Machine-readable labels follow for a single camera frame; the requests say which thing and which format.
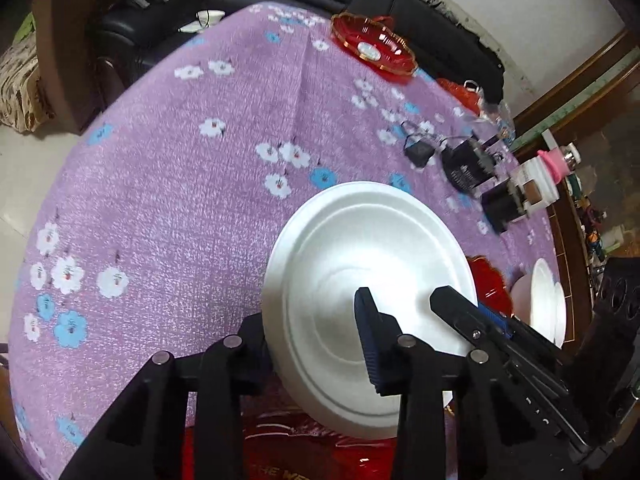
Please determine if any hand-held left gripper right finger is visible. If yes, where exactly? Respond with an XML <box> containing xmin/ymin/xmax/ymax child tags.
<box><xmin>353</xmin><ymin>287</ymin><xmax>502</xmax><ymax>480</ymax></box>

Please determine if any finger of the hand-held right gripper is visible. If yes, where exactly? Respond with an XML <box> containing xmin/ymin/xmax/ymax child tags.
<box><xmin>429</xmin><ymin>285</ymin><xmax>592</xmax><ymax>467</ymax></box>

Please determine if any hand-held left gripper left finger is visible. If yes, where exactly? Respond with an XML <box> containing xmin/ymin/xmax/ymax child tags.
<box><xmin>60</xmin><ymin>314</ymin><xmax>274</xmax><ymax>480</ymax></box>

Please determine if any large white plate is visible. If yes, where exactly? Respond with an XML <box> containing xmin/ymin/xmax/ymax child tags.
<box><xmin>262</xmin><ymin>182</ymin><xmax>479</xmax><ymax>439</ymax></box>

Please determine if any small red plate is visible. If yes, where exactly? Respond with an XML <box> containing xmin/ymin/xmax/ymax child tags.
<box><xmin>465</xmin><ymin>255</ymin><xmax>514</xmax><ymax>319</ymax></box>

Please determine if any small white plate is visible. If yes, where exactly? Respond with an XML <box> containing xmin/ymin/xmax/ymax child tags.
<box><xmin>529</xmin><ymin>257</ymin><xmax>569</xmax><ymax>347</ymax></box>

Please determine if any black motor with tan wheel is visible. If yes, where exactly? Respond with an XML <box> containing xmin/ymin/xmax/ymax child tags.
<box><xmin>481</xmin><ymin>181</ymin><xmax>530</xmax><ymax>234</ymax></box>

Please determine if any black electric motor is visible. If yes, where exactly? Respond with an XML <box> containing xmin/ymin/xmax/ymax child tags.
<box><xmin>440</xmin><ymin>139</ymin><xmax>497</xmax><ymax>194</ymax></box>

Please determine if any white plastic jar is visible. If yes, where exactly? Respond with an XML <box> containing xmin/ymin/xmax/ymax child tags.
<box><xmin>510</xmin><ymin>156</ymin><xmax>559</xmax><ymax>217</ymax></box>

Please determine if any purple floral tablecloth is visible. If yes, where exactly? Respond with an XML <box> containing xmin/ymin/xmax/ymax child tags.
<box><xmin>7</xmin><ymin>2</ymin><xmax>563</xmax><ymax>478</ymax></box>

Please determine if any small black power adapter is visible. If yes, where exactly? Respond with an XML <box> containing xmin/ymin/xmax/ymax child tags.
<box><xmin>403</xmin><ymin>121</ymin><xmax>435</xmax><ymax>169</ymax></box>

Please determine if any bottle with pink knit sleeve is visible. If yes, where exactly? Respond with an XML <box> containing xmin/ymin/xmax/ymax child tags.
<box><xmin>537</xmin><ymin>143</ymin><xmax>582</xmax><ymax>179</ymax></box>

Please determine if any clear plastic bag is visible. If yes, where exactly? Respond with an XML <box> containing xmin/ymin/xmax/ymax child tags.
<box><xmin>465</xmin><ymin>99</ymin><xmax>517</xmax><ymax>142</ymax></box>

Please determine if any red plastic bag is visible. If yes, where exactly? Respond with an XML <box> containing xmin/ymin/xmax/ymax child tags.
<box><xmin>435</xmin><ymin>77</ymin><xmax>484</xmax><ymax>112</ymax></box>

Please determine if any wooden cabinet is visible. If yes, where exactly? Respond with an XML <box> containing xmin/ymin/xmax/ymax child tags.
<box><xmin>514</xmin><ymin>27</ymin><xmax>640</xmax><ymax>291</ymax></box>

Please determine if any red glass fruit plate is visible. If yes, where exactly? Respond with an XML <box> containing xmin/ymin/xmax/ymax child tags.
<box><xmin>330</xmin><ymin>12</ymin><xmax>419</xmax><ymax>79</ymax></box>

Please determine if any floral patterned cushion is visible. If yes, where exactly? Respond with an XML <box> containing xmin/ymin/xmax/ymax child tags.
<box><xmin>0</xmin><ymin>39</ymin><xmax>52</xmax><ymax>134</ymax></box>

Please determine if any brown armchair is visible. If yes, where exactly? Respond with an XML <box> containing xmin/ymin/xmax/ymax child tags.
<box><xmin>29</xmin><ymin>0</ymin><xmax>113</xmax><ymax>136</ymax></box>

